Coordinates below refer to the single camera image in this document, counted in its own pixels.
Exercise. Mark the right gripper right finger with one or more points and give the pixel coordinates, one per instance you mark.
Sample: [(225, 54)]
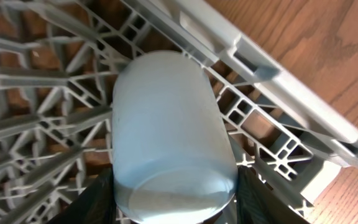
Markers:
[(256, 204)]

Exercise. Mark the grey plastic dishwasher rack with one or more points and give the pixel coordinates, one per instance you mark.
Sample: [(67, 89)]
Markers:
[(59, 62)]

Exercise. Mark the light blue cup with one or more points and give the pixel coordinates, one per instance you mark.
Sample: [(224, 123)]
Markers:
[(172, 159)]

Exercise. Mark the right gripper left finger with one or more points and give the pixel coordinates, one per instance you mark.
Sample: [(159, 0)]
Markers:
[(95, 205)]

